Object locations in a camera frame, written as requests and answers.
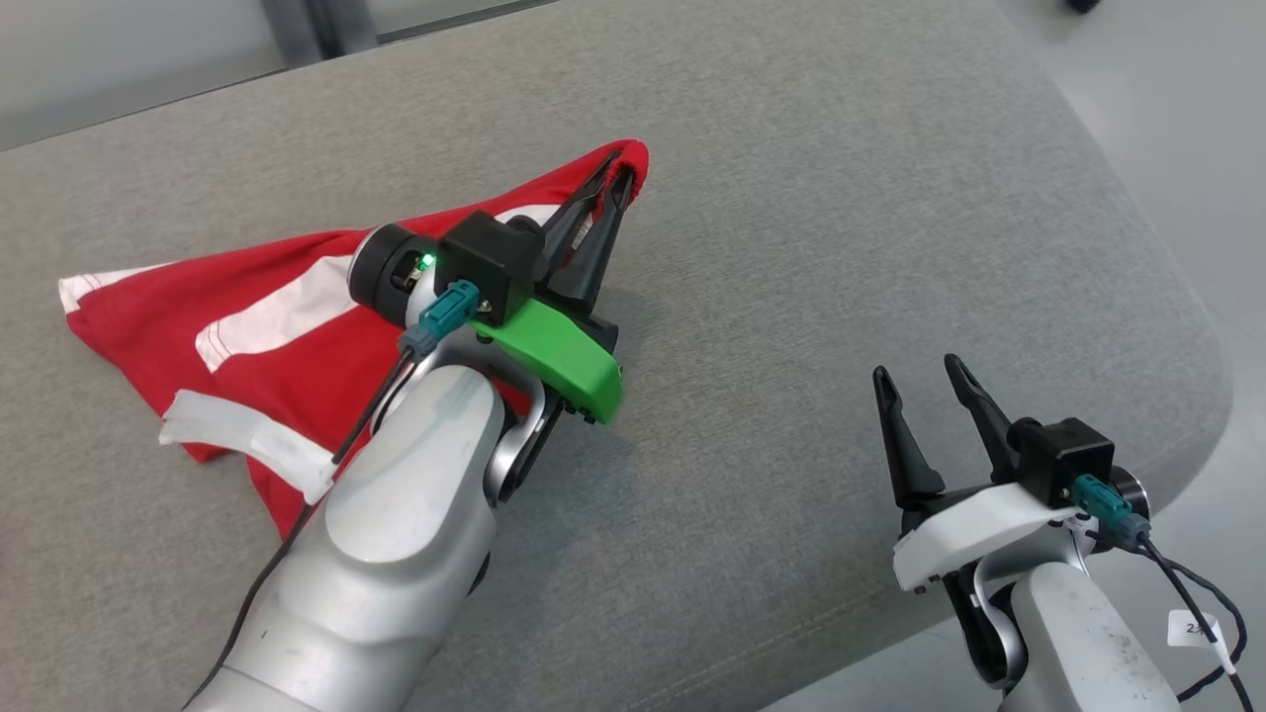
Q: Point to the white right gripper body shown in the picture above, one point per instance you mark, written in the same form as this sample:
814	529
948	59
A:
969	539

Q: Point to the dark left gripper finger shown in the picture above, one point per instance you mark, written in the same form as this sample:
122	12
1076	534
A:
598	252
584	198

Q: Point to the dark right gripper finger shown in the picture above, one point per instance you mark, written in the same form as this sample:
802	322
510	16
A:
984	420
905	455

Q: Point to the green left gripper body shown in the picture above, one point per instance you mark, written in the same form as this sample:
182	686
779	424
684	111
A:
559	356

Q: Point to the red shorts white stripes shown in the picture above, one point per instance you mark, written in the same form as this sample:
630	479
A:
148	326

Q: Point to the small black object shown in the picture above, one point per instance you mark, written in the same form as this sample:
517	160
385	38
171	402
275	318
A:
1083	5

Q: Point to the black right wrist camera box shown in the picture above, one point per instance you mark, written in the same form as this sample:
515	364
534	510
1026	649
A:
1063	460

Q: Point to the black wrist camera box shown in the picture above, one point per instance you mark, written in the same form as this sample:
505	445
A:
485	257
1063	460

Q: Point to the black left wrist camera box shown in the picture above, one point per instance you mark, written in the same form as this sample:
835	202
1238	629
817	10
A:
485	257

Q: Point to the grey metal post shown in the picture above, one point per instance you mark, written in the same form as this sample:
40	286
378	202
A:
316	25

